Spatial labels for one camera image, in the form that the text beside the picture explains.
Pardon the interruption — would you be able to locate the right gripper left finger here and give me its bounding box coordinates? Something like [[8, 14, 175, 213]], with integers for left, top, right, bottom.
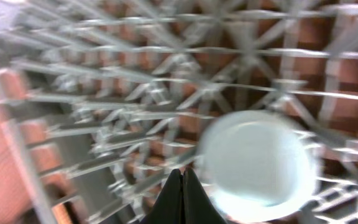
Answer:
[[140, 169, 183, 224]]

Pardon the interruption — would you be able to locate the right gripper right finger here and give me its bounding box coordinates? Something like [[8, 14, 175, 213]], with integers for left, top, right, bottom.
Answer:
[[183, 168, 227, 224]]

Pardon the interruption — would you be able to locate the light blue cup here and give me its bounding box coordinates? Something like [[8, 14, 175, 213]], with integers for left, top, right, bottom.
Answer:
[[196, 110, 321, 223]]

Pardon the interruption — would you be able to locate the grey dishwasher rack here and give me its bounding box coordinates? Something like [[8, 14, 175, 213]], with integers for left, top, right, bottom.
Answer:
[[0, 0, 358, 223]]

